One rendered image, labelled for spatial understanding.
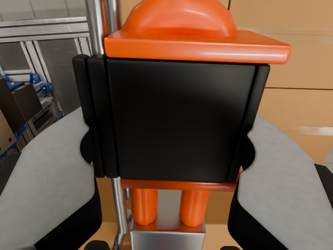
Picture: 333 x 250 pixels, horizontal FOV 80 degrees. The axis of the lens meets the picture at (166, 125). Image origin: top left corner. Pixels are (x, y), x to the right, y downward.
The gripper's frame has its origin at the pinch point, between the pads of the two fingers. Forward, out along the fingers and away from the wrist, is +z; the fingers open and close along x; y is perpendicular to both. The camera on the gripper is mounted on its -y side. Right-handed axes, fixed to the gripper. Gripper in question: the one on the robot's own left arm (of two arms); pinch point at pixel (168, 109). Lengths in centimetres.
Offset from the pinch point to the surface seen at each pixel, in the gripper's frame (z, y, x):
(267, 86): 67, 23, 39
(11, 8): 119, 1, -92
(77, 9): 120, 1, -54
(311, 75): 67, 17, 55
